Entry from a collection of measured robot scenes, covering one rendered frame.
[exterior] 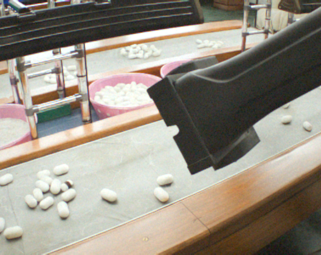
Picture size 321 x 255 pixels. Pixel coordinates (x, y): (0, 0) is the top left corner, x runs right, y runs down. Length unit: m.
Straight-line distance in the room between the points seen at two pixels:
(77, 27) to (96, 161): 0.33
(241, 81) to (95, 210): 0.51
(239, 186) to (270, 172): 0.09
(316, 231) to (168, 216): 1.24
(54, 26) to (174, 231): 0.42
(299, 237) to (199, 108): 1.51
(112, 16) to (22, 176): 0.42
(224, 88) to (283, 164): 0.58
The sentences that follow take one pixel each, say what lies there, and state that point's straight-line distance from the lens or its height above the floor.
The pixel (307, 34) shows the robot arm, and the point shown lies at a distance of 0.23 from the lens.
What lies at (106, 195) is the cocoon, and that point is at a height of 0.76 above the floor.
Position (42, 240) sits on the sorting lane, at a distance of 0.66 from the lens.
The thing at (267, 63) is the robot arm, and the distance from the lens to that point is 0.23.
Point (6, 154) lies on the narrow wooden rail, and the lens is 0.87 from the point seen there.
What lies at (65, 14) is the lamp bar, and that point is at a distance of 0.65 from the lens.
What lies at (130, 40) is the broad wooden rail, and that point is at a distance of 1.64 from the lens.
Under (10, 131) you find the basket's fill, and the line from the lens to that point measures 1.03.
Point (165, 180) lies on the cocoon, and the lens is 0.73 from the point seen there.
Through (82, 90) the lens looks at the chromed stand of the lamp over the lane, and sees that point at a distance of 0.90.
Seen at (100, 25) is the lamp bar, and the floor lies 1.07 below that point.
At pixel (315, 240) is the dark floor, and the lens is 1.75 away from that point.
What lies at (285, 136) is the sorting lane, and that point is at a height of 0.74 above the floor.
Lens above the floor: 1.22
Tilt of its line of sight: 31 degrees down
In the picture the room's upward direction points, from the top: straight up
